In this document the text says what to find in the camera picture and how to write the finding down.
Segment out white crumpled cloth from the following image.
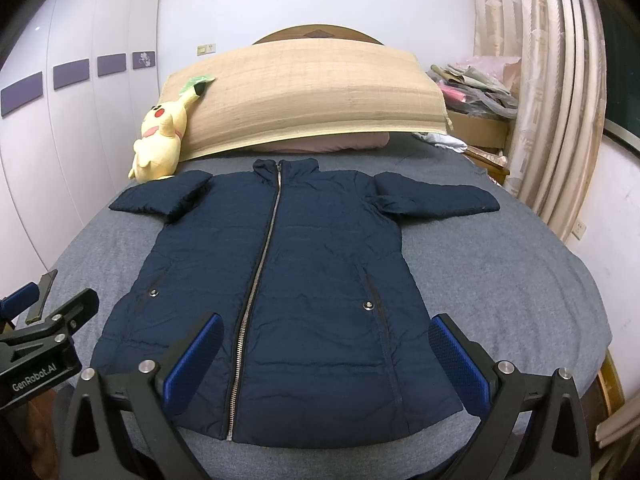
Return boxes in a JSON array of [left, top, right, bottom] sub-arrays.
[[412, 132, 468, 154]]

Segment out dark framed window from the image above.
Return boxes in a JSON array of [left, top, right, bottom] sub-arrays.
[[598, 0, 639, 154]]

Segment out navy blue puffer jacket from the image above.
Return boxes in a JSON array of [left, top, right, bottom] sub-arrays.
[[91, 159, 499, 448]]

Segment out wall socket near curtain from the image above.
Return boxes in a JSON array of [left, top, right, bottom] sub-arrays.
[[572, 218, 587, 240]]

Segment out wooden headboard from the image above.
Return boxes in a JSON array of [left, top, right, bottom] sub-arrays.
[[256, 24, 381, 44]]

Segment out beige woven bamboo mat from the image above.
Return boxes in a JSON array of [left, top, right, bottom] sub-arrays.
[[160, 38, 448, 160]]

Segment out cardboard box beside bed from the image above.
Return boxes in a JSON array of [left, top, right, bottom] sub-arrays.
[[448, 110, 509, 150]]

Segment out pile of clothes and bags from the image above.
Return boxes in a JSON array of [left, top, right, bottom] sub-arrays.
[[426, 56, 520, 120]]

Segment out white wardrobe with purple handles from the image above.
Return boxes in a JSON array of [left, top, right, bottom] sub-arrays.
[[1, 0, 160, 294]]

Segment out yellow Pikachu plush toy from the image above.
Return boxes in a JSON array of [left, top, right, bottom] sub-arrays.
[[128, 76, 216, 184]]

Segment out wall outlet plate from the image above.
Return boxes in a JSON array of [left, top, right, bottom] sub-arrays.
[[196, 44, 216, 56]]

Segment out beige patterned curtain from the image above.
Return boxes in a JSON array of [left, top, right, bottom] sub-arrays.
[[474, 0, 606, 240]]

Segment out pink pillow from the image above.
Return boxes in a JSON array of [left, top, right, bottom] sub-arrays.
[[250, 132, 390, 154]]

